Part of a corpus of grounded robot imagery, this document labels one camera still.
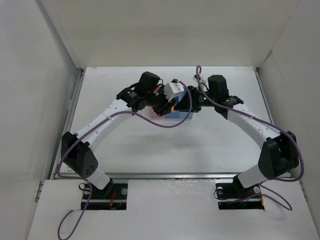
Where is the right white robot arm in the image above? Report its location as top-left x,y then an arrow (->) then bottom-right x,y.
175,74 -> 299,200

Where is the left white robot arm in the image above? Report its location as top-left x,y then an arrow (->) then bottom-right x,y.
61,71 -> 175,195

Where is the pink container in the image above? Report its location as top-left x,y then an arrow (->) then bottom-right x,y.
150,84 -> 165,118

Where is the dark blue container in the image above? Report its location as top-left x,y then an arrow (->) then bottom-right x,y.
165,96 -> 179,119

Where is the light blue container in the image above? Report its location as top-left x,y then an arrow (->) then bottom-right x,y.
178,90 -> 193,119

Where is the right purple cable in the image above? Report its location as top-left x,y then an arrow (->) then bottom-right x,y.
196,65 -> 305,211

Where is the purple cable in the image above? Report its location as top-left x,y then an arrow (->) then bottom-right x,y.
56,79 -> 193,240
196,65 -> 305,211

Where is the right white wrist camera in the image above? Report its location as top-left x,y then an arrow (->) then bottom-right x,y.
193,74 -> 208,90

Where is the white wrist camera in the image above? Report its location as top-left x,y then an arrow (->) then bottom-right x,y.
163,79 -> 185,102
193,74 -> 208,90

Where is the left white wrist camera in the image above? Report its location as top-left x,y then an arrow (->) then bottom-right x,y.
163,79 -> 185,102

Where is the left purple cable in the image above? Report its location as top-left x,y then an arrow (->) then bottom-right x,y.
56,79 -> 193,240

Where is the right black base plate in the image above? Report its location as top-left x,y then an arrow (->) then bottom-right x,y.
214,182 -> 265,210

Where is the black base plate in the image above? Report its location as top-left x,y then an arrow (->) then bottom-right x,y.
214,182 -> 265,210
78,182 -> 128,211

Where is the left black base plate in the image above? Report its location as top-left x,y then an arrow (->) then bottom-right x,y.
78,182 -> 128,211

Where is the aluminium front rail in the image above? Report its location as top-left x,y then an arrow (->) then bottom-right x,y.
53,171 -> 292,180

